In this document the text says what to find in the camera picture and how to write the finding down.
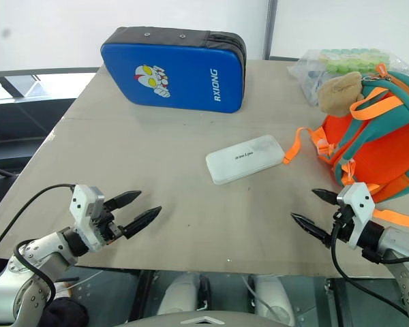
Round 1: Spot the grey robot chest with logo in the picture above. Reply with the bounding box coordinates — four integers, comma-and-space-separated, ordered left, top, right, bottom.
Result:
121, 309, 296, 327

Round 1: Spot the white rectangular case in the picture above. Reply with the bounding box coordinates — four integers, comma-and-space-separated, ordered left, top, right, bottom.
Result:
205, 134, 287, 186

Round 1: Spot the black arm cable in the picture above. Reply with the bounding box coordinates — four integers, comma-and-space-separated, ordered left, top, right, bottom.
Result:
0, 184, 76, 302
329, 210, 409, 318

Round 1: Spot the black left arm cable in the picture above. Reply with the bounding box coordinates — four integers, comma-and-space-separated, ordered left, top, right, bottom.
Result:
0, 184, 76, 302

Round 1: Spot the dark rounded shape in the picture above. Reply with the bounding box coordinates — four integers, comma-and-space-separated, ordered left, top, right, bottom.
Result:
42, 296, 90, 327

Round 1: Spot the clear plastic bag of green items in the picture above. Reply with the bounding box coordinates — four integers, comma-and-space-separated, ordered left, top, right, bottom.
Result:
286, 48, 409, 107

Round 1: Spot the blue kick pad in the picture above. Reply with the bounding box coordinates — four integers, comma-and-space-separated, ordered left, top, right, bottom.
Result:
100, 26, 248, 114

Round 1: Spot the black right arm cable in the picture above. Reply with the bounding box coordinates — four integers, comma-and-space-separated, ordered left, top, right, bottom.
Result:
329, 210, 409, 318

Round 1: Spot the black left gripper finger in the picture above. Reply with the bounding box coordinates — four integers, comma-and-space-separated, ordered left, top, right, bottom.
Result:
121, 206, 163, 240
105, 190, 142, 212

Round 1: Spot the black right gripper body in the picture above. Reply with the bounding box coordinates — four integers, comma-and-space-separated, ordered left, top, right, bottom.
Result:
329, 203, 356, 244

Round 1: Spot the brown plush toy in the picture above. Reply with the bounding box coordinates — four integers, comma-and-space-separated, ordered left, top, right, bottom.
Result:
317, 71, 365, 117

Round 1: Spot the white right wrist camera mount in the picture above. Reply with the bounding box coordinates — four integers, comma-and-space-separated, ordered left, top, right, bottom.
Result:
336, 183, 376, 250

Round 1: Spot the orange and teal backpack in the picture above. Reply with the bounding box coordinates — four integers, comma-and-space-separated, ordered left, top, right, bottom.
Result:
282, 63, 409, 231

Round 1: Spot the white right robot leg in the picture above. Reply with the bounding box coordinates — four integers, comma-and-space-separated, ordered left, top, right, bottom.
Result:
251, 275, 296, 326

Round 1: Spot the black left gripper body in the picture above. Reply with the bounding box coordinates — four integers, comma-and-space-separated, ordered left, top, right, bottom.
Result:
91, 200, 126, 245

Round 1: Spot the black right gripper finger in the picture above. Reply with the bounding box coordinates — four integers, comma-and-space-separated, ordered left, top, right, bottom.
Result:
290, 213, 333, 247
312, 188, 339, 206

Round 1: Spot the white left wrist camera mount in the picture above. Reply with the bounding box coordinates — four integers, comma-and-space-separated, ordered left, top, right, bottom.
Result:
69, 185, 106, 253

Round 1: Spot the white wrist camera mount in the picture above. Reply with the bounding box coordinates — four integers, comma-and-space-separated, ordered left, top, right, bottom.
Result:
69, 185, 106, 253
336, 183, 376, 250

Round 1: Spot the grey vertical pole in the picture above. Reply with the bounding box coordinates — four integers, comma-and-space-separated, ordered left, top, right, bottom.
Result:
260, 0, 279, 61

